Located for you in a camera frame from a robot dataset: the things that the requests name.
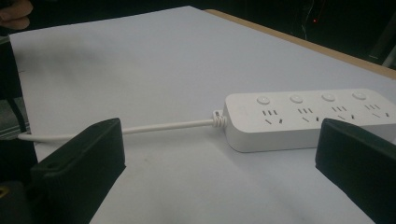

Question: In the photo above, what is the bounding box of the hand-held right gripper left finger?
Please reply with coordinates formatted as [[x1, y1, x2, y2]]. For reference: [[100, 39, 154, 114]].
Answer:
[[30, 117, 127, 224]]

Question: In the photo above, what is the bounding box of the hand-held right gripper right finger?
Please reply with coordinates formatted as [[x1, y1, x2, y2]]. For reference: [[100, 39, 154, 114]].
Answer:
[[315, 118, 396, 224]]

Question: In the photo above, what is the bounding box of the white power strip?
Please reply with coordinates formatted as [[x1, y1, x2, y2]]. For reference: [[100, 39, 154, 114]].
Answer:
[[222, 88, 396, 154]]

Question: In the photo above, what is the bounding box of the metal stand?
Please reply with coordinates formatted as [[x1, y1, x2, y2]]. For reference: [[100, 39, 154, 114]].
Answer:
[[368, 12, 396, 68]]

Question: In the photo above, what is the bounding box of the white paper table sheet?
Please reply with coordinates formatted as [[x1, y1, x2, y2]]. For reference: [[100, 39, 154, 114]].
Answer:
[[8, 5, 396, 224]]

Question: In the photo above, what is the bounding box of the white power strip cable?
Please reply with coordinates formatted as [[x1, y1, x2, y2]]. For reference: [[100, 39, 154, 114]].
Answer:
[[17, 109, 230, 144]]

